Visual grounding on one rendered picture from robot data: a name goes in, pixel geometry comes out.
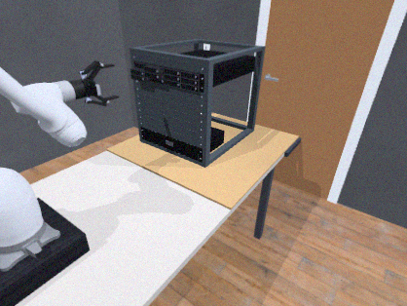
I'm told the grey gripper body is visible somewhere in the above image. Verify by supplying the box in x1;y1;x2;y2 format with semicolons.
70;78;90;99

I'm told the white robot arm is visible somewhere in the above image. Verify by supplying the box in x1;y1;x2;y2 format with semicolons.
0;67;87;272

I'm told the dark grey rack frame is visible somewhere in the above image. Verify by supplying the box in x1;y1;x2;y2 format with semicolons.
129;40;265;168

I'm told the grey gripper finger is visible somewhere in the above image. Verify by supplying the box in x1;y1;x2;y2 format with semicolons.
85;96;118;106
79;60;115;81

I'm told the light wooden board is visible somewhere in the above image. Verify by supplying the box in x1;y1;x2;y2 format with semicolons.
106;125;299;210

